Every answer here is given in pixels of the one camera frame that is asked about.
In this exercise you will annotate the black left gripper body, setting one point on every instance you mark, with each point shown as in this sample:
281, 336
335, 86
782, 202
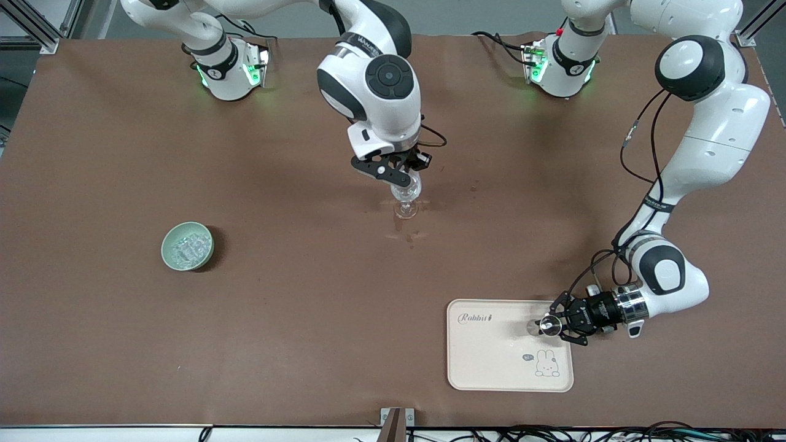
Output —
594, 314

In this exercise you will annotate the steel cone jigger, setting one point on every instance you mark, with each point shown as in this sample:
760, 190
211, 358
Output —
551, 326

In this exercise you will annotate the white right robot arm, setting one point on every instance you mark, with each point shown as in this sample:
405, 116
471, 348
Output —
374, 104

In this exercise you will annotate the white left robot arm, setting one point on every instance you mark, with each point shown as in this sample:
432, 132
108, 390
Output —
724, 123

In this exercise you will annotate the clear wine glass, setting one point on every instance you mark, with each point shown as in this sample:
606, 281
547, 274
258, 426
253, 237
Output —
405, 212

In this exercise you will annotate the pile of clear ice cubes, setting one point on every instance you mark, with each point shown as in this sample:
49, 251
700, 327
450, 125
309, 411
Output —
189, 248

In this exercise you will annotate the cream rabbit print tray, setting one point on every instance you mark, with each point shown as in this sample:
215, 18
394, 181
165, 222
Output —
491, 362

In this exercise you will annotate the brown table cover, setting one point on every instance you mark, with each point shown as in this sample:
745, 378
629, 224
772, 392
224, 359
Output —
245, 337

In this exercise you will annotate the pale green ceramic bowl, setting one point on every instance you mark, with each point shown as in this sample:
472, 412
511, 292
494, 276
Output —
167, 250

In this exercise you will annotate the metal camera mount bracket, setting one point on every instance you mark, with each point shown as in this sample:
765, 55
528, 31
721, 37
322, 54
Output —
397, 420

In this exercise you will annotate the aluminium frame profile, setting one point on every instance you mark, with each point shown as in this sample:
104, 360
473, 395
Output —
43, 31
752, 31

